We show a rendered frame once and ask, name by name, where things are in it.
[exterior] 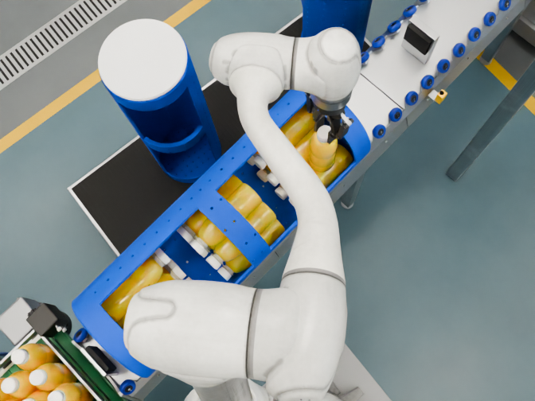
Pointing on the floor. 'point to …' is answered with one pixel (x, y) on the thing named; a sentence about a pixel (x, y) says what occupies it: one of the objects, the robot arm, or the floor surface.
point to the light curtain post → (495, 122)
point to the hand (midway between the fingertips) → (326, 128)
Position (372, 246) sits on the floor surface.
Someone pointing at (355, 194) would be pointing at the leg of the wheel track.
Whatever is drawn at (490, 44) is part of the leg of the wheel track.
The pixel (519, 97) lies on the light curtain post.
